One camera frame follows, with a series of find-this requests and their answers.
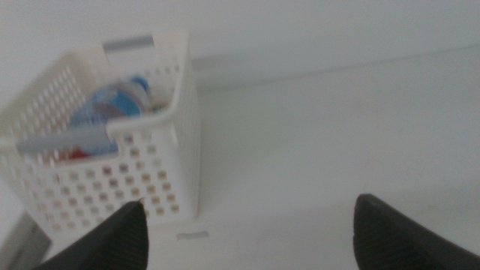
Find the clear water bottle blue cap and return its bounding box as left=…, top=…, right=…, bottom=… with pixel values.
left=68, top=74, right=152, bottom=131

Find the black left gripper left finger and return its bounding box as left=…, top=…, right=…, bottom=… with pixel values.
left=31, top=199, right=150, bottom=270

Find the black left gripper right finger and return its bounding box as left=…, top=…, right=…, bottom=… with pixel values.
left=352, top=193, right=480, bottom=270

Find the white perforated plastic basket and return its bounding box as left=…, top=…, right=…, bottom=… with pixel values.
left=0, top=31, right=202, bottom=242

